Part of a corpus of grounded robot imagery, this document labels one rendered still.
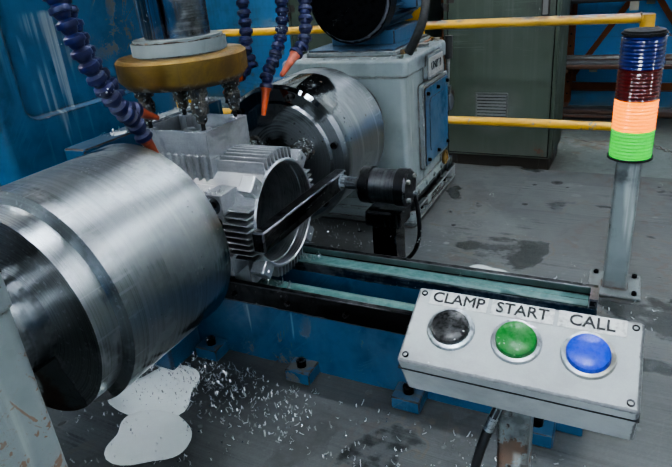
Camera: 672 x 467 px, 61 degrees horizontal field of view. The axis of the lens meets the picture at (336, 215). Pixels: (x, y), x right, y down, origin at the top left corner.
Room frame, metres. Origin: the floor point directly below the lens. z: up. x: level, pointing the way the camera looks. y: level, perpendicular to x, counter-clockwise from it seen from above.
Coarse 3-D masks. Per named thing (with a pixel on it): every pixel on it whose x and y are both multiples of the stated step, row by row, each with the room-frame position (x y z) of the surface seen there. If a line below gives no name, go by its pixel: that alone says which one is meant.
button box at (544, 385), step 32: (416, 320) 0.39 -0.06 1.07; (480, 320) 0.38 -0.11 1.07; (512, 320) 0.37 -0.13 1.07; (544, 320) 0.36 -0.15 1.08; (576, 320) 0.36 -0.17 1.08; (608, 320) 0.35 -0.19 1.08; (416, 352) 0.37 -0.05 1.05; (448, 352) 0.36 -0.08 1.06; (480, 352) 0.35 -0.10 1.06; (544, 352) 0.34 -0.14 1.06; (640, 352) 0.32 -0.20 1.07; (416, 384) 0.38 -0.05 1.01; (448, 384) 0.36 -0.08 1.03; (480, 384) 0.34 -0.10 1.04; (512, 384) 0.33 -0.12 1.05; (544, 384) 0.32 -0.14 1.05; (576, 384) 0.32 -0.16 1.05; (608, 384) 0.31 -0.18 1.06; (640, 384) 0.31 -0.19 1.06; (544, 416) 0.33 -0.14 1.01; (576, 416) 0.32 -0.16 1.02; (608, 416) 0.30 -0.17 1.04
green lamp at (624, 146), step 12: (612, 132) 0.83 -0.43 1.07; (648, 132) 0.80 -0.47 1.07; (612, 144) 0.83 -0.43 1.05; (624, 144) 0.81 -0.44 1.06; (636, 144) 0.80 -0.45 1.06; (648, 144) 0.80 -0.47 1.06; (612, 156) 0.83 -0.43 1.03; (624, 156) 0.81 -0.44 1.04; (636, 156) 0.80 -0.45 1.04; (648, 156) 0.81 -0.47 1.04
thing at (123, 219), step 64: (0, 192) 0.53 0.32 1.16; (64, 192) 0.53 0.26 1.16; (128, 192) 0.56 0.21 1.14; (192, 192) 0.61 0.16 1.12; (0, 256) 0.49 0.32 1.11; (64, 256) 0.47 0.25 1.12; (128, 256) 0.50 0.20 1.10; (192, 256) 0.56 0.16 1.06; (64, 320) 0.46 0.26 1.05; (128, 320) 0.47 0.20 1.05; (192, 320) 0.56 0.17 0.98; (64, 384) 0.48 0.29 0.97; (128, 384) 0.48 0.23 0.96
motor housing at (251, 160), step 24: (240, 168) 0.76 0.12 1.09; (264, 168) 0.74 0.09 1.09; (288, 168) 0.83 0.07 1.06; (264, 192) 0.88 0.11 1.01; (288, 192) 0.85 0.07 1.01; (240, 216) 0.70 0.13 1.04; (264, 216) 0.86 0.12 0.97; (240, 240) 0.71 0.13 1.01; (288, 240) 0.81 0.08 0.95; (288, 264) 0.76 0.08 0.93
